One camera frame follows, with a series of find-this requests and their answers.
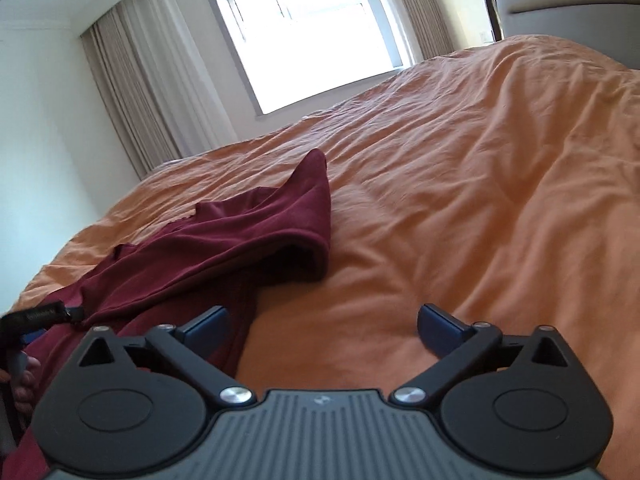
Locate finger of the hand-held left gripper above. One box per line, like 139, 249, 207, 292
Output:
0, 300, 85, 335

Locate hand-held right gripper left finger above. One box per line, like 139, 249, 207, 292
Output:
75, 305, 256, 408

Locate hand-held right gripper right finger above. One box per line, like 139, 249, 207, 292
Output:
392, 302, 576, 406

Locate maroon knit garment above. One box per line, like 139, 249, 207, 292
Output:
10, 147, 333, 480

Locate person's left hand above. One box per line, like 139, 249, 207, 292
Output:
12, 356, 44, 413

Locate orange bed duvet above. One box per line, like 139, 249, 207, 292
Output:
10, 35, 640, 428

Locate beige curtain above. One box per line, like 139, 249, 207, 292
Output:
382, 0, 457, 63
79, 0, 238, 178

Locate bright window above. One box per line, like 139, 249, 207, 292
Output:
197, 0, 416, 117

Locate dark-framed grey headboard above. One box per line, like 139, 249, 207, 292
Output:
482, 0, 640, 70

